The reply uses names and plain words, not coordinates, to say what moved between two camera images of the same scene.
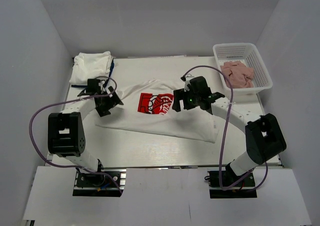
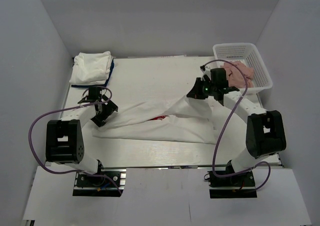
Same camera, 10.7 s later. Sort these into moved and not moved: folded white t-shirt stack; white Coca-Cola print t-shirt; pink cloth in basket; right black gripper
Moved: right black gripper; white Coca-Cola print t-shirt
Not moved: pink cloth in basket; folded white t-shirt stack
